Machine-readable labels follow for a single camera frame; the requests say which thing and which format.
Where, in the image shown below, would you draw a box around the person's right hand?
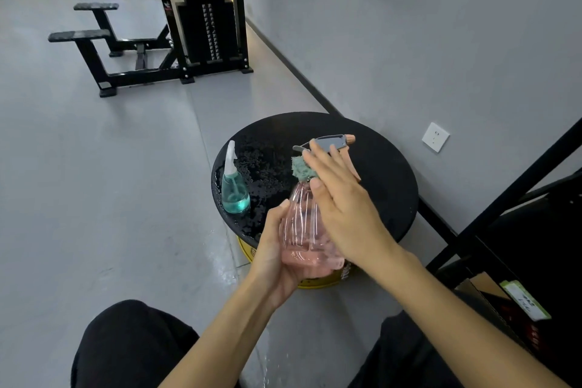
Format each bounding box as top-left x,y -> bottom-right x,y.
302,139 -> 410,282

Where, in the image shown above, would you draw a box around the person's left hand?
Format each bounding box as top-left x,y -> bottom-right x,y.
247,199 -> 346,309

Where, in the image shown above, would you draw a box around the pink spray bottle grey nozzle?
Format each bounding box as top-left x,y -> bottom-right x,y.
279,133 -> 363,271

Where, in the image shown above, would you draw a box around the green cleaning cloth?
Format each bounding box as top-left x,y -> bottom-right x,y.
290,155 -> 319,183

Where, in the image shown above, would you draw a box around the green spray bottle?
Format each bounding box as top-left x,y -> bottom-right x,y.
221,140 -> 252,215

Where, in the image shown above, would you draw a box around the black metal rack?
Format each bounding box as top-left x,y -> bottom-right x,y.
425,117 -> 582,384

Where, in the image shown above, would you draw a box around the person's right forearm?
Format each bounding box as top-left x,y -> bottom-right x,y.
372,251 -> 569,388

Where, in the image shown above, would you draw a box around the person's left forearm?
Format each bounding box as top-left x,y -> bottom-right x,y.
159,278 -> 281,388

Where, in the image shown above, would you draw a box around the round black table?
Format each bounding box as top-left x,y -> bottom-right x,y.
211,112 -> 420,250

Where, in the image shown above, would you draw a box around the yellow barrel base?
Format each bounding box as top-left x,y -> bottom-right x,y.
238,237 -> 353,290

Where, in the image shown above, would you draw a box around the brown cardboard box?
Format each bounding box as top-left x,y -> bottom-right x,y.
454,272 -> 528,347

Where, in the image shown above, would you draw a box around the green white label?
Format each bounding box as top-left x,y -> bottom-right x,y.
499,279 -> 552,322

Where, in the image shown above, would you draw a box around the white wall socket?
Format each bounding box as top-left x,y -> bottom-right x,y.
421,122 -> 451,154

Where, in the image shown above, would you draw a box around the black cable weight machine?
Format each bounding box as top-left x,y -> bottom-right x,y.
48,0 -> 254,98

